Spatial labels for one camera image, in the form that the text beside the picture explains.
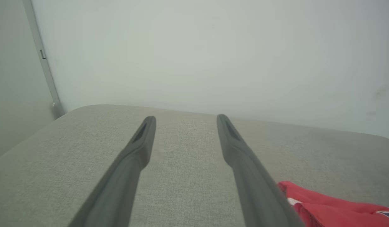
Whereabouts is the grey fabric sofa cushion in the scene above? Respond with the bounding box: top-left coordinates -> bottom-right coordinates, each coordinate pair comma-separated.
0,104 -> 389,227

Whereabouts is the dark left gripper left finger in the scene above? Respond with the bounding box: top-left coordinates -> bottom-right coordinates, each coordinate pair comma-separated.
68,116 -> 156,227

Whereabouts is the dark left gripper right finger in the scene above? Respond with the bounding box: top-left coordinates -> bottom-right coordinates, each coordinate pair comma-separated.
217,114 -> 306,227

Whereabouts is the red and white shirt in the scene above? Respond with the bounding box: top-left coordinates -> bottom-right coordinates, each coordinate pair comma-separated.
277,181 -> 389,227

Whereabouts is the grey wall corner pole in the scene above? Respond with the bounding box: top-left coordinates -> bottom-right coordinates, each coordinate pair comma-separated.
22,0 -> 66,119

